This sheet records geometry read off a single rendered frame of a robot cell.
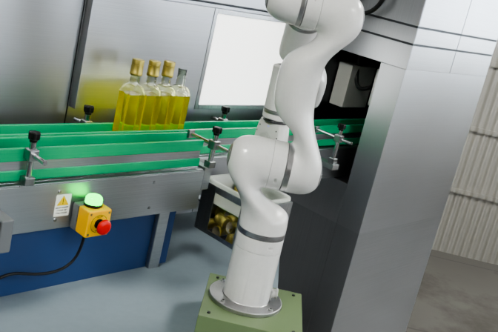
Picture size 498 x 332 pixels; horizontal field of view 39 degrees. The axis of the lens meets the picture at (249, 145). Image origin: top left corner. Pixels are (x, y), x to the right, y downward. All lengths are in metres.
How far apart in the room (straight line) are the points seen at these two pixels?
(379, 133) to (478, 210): 2.61
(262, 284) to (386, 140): 1.10
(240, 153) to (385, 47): 1.17
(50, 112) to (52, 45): 0.19
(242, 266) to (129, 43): 0.76
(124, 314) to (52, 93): 0.65
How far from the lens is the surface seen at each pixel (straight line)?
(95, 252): 1.97
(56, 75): 2.05
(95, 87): 2.10
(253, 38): 2.49
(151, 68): 2.03
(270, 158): 1.68
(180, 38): 2.25
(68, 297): 1.90
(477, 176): 5.18
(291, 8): 1.60
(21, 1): 1.95
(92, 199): 1.80
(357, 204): 2.80
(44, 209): 1.79
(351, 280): 2.92
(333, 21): 1.61
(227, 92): 2.47
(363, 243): 2.87
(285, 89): 1.64
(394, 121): 2.72
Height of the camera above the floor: 1.66
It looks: 14 degrees down
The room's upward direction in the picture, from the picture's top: 13 degrees clockwise
